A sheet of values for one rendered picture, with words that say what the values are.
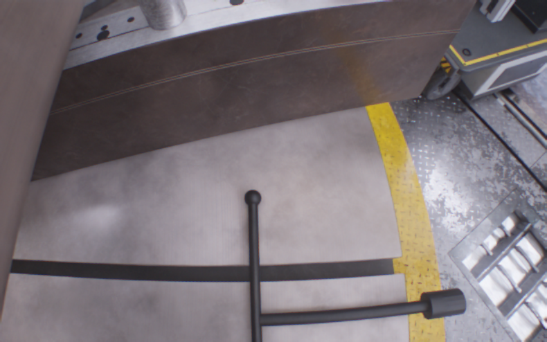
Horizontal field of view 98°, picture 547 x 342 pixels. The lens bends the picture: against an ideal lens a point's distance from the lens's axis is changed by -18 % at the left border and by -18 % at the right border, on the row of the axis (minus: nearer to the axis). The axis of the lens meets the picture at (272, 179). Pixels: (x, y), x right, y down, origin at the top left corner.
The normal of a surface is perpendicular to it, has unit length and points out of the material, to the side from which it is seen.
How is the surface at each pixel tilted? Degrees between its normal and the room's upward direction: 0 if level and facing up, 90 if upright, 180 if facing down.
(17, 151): 90
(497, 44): 0
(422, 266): 0
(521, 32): 0
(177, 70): 90
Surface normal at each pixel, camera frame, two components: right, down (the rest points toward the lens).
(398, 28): 0.20, 0.91
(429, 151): -0.06, -0.35
